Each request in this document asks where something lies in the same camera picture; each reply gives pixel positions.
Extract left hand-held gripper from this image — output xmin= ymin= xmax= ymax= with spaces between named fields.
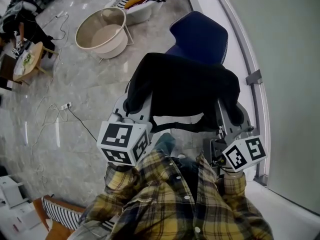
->
xmin=96 ymin=93 xmax=154 ymax=167

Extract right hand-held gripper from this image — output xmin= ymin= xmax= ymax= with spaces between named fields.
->
xmin=203 ymin=98 xmax=268 ymax=175

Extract black garment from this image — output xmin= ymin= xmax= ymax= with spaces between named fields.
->
xmin=124 ymin=52 xmax=245 ymax=134

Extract blue upholstered chair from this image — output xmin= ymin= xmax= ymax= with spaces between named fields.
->
xmin=164 ymin=10 xmax=230 ymax=66

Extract person's right forearm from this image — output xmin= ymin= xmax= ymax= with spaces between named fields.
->
xmin=216 ymin=170 xmax=274 ymax=240

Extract person's left forearm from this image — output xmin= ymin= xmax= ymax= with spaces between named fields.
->
xmin=79 ymin=164 xmax=141 ymax=226

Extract white round seat with clothes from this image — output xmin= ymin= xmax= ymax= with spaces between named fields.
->
xmin=104 ymin=0 xmax=170 ymax=26

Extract person's legs in blue jeans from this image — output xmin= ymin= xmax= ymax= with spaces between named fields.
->
xmin=151 ymin=132 xmax=201 ymax=165

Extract round glass coffee table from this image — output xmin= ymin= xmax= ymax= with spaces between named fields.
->
xmin=75 ymin=6 xmax=135 ymax=60

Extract person's yellow plaid shirt torso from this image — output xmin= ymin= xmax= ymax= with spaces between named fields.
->
xmin=109 ymin=148 xmax=226 ymax=240

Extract round wooden side table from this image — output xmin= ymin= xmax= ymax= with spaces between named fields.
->
xmin=12 ymin=41 xmax=61 ymax=86

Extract green leafy food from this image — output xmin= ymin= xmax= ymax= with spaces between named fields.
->
xmin=21 ymin=52 xmax=33 ymax=66

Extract white cloth on wooden table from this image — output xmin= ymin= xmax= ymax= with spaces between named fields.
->
xmin=13 ymin=51 xmax=35 ymax=76

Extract white shelf unit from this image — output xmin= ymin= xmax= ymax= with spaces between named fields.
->
xmin=0 ymin=175 xmax=31 ymax=209

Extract white low table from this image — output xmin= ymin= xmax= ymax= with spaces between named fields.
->
xmin=0 ymin=201 xmax=43 ymax=235

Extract grey metal door frame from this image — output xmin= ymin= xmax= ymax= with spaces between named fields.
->
xmin=209 ymin=0 xmax=272 ymax=185

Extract grey metal door bracket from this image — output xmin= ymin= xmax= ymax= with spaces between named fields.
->
xmin=245 ymin=68 xmax=263 ymax=86

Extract white floor cable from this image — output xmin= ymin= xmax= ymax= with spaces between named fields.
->
xmin=29 ymin=103 xmax=69 ymax=185

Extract thin black floor cable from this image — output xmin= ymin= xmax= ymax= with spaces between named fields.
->
xmin=37 ymin=13 xmax=70 ymax=41

